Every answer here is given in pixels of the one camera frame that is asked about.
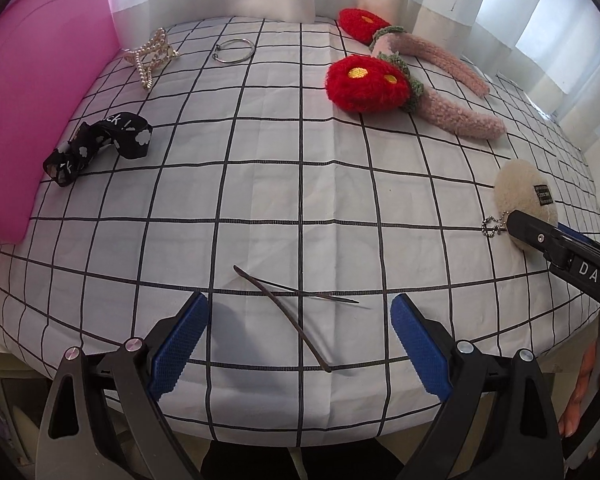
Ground white black grid cloth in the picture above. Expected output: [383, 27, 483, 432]
[0, 15, 600, 450]

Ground person's right hand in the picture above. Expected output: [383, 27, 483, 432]
[557, 339, 600, 437]

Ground thin brown hair pin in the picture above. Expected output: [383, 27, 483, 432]
[232, 265, 376, 375]

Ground silver ring bracelet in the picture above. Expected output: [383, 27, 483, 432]
[211, 37, 255, 65]

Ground black cloud print hair ribbon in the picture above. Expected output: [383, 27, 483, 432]
[43, 111, 154, 189]

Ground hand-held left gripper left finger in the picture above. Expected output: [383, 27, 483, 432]
[37, 291, 210, 480]

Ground pink fuzzy red flower headband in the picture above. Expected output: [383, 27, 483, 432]
[324, 7, 507, 141]

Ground cream plush round keychain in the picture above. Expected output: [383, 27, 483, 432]
[481, 158, 561, 252]

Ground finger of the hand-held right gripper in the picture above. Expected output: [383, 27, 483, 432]
[508, 208, 577, 272]
[555, 223, 600, 264]

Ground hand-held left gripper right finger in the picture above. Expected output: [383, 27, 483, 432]
[390, 294, 566, 480]

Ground white curtain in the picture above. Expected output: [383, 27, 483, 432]
[102, 0, 600, 128]

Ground pink cushion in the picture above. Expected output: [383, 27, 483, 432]
[0, 0, 121, 245]

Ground pearl hair claw clip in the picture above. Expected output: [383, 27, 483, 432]
[125, 28, 180, 92]

